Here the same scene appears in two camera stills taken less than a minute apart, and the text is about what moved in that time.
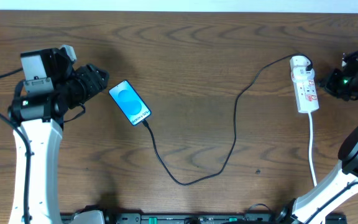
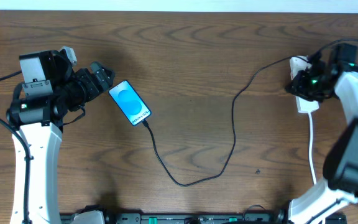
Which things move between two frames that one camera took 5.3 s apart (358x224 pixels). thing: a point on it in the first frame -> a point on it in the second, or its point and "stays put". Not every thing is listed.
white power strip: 304,84 stays put
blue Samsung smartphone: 130,102 stays put
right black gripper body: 343,84 -> 311,87
